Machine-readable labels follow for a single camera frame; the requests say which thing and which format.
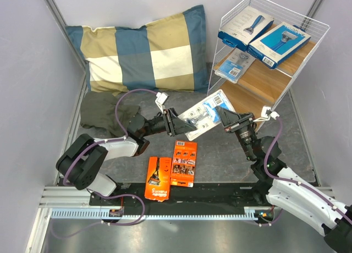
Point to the white wire wooden shelf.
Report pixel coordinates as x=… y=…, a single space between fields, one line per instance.
x=261 y=86

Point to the orange Gillette Fusion box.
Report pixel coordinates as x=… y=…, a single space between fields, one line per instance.
x=158 y=181

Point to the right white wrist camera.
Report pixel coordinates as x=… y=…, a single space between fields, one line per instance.
x=266 y=114

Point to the light blue cable duct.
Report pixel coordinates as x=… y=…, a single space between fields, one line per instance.
x=108 y=214

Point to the blue beige checkered pillow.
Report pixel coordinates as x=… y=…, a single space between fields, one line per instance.
x=166 y=54

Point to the olive green cloth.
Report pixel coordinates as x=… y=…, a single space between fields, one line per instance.
x=99 y=110

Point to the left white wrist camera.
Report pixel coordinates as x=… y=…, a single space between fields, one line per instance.
x=161 y=98

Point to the orange Styler razor box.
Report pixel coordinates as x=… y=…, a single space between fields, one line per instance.
x=183 y=164

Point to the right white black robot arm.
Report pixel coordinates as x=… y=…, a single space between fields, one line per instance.
x=280 y=186

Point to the white Gillette SkinGuard pack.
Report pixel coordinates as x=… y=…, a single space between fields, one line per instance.
x=235 y=65

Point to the clear blister razor pack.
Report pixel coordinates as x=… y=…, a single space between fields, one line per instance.
x=203 y=115

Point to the white blue razor box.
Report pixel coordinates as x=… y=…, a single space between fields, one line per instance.
x=244 y=28

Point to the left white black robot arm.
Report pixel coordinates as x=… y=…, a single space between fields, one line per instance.
x=81 y=163

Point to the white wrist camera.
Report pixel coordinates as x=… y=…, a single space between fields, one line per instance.
x=161 y=98
x=266 y=114

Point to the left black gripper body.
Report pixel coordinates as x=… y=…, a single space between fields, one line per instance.
x=168 y=122

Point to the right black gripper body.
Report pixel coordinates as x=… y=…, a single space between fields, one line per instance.
x=233 y=128

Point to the blue Harry's razor box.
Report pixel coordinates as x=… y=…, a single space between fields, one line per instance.
x=278 y=44

